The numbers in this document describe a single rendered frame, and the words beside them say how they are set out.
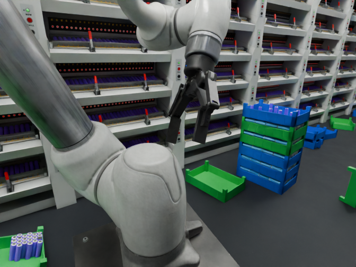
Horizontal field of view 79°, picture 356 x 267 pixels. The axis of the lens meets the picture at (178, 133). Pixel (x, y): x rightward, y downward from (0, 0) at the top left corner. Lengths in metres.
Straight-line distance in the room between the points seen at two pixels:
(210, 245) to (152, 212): 0.24
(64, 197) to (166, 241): 0.87
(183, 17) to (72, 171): 0.47
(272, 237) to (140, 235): 0.73
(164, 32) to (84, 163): 0.40
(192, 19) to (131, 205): 0.46
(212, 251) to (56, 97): 0.50
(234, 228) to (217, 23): 0.85
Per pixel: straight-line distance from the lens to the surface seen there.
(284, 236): 1.14
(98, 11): 1.17
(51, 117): 0.50
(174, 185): 0.45
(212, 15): 0.60
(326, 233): 1.24
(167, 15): 0.66
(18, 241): 1.07
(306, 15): 2.41
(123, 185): 0.44
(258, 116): 1.31
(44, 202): 1.34
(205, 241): 0.64
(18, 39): 0.46
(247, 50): 1.80
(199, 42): 0.57
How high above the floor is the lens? 0.73
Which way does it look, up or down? 19 degrees down
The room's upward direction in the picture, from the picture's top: straight up
